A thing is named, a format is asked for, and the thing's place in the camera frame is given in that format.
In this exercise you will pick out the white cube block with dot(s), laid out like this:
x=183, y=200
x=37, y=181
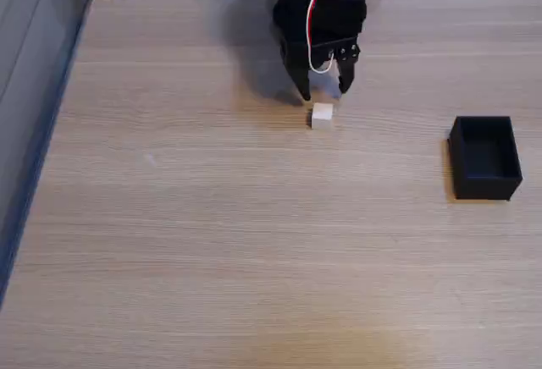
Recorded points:
x=322, y=116

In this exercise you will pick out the black open box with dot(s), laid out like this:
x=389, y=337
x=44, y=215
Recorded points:
x=487, y=187

